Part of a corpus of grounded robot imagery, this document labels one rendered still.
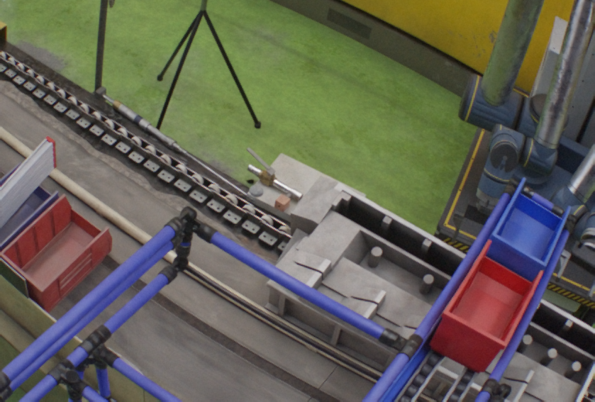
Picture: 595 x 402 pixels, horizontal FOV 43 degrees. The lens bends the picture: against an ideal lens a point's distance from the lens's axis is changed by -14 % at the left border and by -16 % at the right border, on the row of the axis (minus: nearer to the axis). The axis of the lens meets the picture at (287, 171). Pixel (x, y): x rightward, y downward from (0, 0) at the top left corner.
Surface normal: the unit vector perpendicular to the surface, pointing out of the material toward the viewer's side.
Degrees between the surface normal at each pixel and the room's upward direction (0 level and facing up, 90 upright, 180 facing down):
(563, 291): 90
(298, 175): 0
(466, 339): 86
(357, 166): 0
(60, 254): 0
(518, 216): 23
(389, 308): 10
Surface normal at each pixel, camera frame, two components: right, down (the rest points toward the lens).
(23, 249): 0.84, 0.45
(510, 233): 0.21, -0.75
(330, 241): 0.07, -0.60
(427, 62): -0.53, 0.54
